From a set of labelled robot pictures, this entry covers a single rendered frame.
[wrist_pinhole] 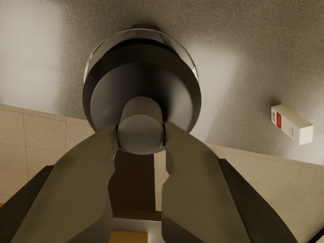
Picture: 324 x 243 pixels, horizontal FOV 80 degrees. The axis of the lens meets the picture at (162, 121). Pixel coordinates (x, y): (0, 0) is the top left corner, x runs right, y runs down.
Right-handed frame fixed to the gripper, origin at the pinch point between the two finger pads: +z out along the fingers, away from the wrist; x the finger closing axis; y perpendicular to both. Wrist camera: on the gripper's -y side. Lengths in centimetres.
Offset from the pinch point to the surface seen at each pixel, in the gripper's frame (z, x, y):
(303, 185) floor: 124, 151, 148
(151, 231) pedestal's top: 29, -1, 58
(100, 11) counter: 29.1, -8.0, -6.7
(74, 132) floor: 123, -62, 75
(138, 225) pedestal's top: 29, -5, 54
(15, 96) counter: 29.0, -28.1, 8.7
